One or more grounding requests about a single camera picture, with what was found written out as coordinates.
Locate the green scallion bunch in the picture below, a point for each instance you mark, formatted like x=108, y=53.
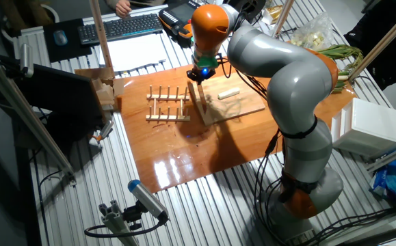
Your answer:
x=344, y=52

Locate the black filament spool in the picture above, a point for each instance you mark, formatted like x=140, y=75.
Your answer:
x=252, y=7

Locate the silver camera with blue end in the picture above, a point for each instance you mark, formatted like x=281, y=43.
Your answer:
x=148, y=200

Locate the green wrist adapter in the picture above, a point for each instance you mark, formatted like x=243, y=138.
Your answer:
x=207, y=62

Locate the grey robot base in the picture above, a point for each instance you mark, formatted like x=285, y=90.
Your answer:
x=283, y=232

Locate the aluminium profile bar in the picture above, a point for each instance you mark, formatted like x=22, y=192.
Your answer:
x=392, y=155

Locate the white scallion stalk piece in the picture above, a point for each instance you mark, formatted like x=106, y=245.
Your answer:
x=228, y=93

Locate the wooden frame post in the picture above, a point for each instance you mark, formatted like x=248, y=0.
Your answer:
x=392, y=32
x=283, y=17
x=100, y=34

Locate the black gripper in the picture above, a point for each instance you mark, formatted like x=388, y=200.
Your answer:
x=199, y=75

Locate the person's bare hand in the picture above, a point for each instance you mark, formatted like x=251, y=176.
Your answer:
x=123, y=8

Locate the short aluminium profile stand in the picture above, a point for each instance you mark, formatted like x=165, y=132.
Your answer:
x=115, y=222

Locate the green scallion leaves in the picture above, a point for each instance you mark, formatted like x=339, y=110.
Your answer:
x=339, y=87

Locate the light wooden cutting board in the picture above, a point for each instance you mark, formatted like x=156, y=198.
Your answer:
x=245, y=102

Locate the grey computer mouse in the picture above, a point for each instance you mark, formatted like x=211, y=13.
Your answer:
x=60, y=37

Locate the white paper sheet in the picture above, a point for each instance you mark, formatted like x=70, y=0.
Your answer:
x=132, y=51

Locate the brown cardboard box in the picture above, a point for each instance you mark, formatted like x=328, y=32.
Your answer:
x=105, y=89

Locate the white and green scallion stalk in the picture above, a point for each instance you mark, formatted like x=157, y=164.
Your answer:
x=344, y=77

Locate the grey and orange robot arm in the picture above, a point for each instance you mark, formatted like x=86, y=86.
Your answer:
x=297, y=82

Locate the black computer keyboard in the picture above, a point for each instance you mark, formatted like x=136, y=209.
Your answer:
x=120, y=29

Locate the clamp with orange tip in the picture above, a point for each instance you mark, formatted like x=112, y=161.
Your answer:
x=103, y=131

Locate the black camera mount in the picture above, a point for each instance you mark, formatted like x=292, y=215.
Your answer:
x=132, y=215

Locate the glossy brown wooden board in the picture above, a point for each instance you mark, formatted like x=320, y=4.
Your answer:
x=170, y=150

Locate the long aluminium frame bar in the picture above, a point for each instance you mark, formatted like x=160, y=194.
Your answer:
x=23, y=112

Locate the black mouse pad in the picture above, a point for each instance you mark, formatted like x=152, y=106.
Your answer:
x=71, y=51

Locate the white foam box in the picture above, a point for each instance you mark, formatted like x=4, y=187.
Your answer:
x=372, y=126

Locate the wooden peg rack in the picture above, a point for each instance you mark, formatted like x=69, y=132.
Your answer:
x=167, y=117

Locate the black monitor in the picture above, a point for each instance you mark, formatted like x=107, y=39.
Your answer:
x=61, y=95

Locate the clear bag of chopped scallions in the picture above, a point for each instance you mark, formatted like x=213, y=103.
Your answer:
x=312, y=34

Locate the orange and black teach pendant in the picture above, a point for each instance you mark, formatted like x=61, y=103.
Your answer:
x=177, y=17

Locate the beige sleeved forearm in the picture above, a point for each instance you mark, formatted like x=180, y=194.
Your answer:
x=110, y=2

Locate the yellow snack packet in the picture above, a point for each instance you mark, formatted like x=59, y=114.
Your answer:
x=273, y=13

